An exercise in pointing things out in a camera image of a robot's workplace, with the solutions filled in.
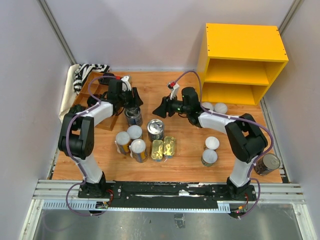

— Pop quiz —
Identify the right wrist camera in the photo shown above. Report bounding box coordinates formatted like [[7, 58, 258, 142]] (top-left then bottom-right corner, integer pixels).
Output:
[[167, 81, 180, 100]]

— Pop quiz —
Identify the purple cable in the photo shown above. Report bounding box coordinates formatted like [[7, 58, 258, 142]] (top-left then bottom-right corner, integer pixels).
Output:
[[173, 70, 275, 221], [65, 76, 118, 217]]

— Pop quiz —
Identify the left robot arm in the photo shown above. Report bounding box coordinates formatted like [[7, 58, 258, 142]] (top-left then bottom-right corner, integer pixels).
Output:
[[58, 76, 143, 198]]

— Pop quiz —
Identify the gold rectangular tin right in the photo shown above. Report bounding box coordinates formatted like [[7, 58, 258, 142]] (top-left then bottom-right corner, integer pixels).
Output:
[[162, 136, 176, 160]]

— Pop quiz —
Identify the rolled black belt top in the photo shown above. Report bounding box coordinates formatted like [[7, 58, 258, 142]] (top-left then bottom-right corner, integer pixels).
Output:
[[98, 72, 116, 86]]

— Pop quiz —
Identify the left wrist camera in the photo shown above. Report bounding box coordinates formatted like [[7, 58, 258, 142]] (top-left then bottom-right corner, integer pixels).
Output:
[[115, 75, 132, 91]]

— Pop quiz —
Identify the gold rectangular tin left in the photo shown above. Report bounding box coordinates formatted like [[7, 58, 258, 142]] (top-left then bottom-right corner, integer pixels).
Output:
[[150, 139, 164, 162]]

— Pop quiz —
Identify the gold rectangular tin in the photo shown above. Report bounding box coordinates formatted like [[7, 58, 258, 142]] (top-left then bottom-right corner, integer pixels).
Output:
[[150, 139, 164, 162], [162, 136, 176, 160]]

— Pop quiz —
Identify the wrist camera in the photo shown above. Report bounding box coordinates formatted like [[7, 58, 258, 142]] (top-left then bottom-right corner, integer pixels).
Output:
[[115, 75, 132, 91], [167, 81, 180, 100]]

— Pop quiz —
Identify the rolled black belt middle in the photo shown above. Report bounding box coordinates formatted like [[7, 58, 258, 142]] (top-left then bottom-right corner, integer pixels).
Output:
[[87, 94, 105, 107]]

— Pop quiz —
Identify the striped cloth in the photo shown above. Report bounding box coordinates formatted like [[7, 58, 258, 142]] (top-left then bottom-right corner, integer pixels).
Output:
[[73, 63, 111, 95]]

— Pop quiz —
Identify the rolled dark belt bottom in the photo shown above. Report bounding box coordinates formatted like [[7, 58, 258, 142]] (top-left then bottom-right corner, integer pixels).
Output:
[[68, 104, 86, 114]]

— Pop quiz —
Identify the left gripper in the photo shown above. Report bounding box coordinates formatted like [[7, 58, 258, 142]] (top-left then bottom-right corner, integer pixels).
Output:
[[118, 87, 144, 109]]

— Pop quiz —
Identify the blue yellow can white lid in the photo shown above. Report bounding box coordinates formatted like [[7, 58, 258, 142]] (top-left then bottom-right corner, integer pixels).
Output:
[[129, 139, 148, 163]]

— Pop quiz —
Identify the rolled black belt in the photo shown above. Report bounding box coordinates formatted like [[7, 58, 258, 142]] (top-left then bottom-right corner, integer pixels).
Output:
[[87, 94, 105, 107], [98, 72, 116, 86]]

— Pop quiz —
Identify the red white can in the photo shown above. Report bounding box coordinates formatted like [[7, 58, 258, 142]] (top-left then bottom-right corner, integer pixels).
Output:
[[202, 102, 215, 111], [214, 102, 228, 115]]

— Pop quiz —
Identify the yellow shelf cabinet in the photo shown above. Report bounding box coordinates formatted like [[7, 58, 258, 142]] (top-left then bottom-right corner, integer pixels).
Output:
[[196, 23, 289, 106]]

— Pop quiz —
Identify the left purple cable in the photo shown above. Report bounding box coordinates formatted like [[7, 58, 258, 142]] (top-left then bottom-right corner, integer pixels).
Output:
[[65, 76, 118, 217]]

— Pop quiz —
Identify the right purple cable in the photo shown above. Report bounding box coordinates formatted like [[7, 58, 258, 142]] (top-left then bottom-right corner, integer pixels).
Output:
[[173, 70, 275, 221]]

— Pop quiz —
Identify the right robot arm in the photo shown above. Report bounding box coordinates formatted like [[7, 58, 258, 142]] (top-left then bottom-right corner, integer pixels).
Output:
[[152, 87, 268, 200]]

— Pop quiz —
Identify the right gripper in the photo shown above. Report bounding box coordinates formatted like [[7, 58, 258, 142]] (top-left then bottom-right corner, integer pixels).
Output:
[[152, 92, 190, 119]]

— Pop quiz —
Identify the wooden divided tray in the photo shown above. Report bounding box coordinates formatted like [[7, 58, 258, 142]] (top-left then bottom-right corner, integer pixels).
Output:
[[61, 75, 127, 132]]

